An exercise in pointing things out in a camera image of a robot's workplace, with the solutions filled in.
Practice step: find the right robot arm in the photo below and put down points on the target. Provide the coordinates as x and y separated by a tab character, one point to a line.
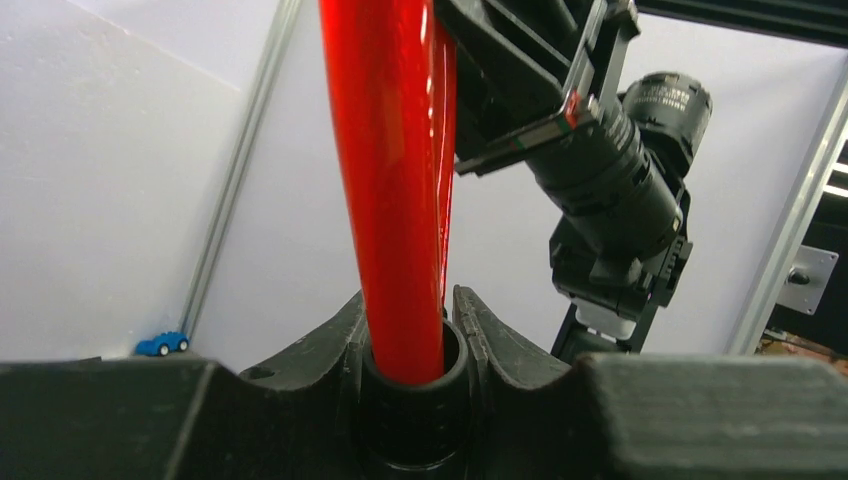
621	245

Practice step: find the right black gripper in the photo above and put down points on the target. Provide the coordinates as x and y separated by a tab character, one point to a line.
527	69

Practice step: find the blue toy car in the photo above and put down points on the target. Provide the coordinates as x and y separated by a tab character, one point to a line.
163	344

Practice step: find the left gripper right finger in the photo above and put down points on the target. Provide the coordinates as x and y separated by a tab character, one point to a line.
624	416

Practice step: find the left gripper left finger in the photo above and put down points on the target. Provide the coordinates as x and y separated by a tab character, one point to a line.
186	417

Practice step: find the aluminium frame post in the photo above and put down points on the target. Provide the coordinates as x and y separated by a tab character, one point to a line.
273	53

